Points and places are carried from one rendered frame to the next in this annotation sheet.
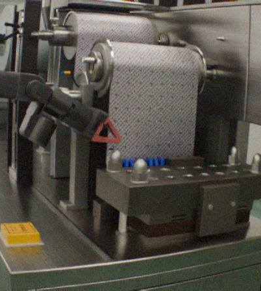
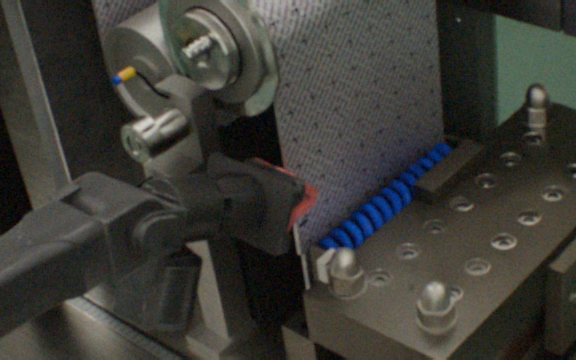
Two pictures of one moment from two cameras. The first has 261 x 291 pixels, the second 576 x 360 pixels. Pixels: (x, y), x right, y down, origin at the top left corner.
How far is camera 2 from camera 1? 61 cm
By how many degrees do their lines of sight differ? 30
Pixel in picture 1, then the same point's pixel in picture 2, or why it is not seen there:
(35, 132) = (167, 309)
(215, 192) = not seen: outside the picture
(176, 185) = (511, 296)
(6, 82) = (79, 263)
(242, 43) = not seen: outside the picture
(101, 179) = (328, 319)
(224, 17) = not seen: outside the picture
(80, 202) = (238, 327)
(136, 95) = (327, 85)
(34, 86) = (153, 236)
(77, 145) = not seen: hidden behind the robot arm
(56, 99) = (191, 216)
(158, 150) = (384, 164)
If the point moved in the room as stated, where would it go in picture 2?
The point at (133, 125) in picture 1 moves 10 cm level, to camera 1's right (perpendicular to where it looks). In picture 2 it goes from (333, 150) to (426, 119)
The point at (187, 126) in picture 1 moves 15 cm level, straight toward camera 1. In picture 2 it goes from (427, 81) to (482, 158)
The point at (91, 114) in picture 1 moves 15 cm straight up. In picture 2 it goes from (265, 194) to (239, 44)
